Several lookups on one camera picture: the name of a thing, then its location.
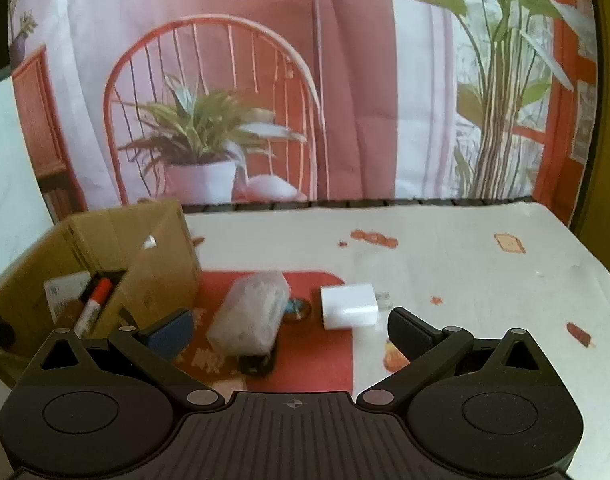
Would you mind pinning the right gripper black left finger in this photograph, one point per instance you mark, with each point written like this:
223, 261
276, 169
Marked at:
151, 351

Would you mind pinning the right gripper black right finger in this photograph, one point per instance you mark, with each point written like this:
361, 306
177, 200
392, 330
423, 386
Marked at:
431, 353

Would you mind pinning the white usb charger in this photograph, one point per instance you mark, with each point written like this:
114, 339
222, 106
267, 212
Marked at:
345, 307

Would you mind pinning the clear plastic floss pick box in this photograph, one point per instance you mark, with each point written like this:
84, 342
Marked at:
248, 319

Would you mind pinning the brown cardboard box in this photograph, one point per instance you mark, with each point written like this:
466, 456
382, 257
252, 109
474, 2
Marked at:
148, 245

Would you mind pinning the printed living room backdrop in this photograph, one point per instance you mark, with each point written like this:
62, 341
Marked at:
220, 101

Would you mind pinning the orange cap white marker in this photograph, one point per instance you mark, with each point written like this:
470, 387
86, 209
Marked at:
93, 308

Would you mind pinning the brown cylindrical tube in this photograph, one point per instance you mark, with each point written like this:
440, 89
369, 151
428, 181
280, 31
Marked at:
70, 295

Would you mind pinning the small teal round trinket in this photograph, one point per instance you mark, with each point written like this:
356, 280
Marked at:
296, 310

